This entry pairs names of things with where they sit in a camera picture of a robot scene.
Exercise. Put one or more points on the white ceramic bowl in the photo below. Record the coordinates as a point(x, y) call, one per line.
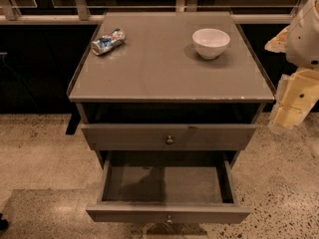
point(210, 43)

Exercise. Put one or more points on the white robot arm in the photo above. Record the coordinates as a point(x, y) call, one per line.
point(307, 16)

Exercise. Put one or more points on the metal window railing frame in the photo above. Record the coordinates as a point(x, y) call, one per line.
point(48, 12)

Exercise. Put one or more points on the black object at floor edge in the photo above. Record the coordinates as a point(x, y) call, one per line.
point(3, 223)

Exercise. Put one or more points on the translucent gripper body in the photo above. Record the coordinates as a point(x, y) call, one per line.
point(304, 39)

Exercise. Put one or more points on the grey drawer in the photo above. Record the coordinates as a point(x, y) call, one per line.
point(167, 136)
point(167, 194)

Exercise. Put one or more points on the grey top drawer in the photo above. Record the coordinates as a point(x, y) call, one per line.
point(167, 136)

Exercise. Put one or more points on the grey wooden drawer cabinet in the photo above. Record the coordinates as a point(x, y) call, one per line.
point(157, 76)

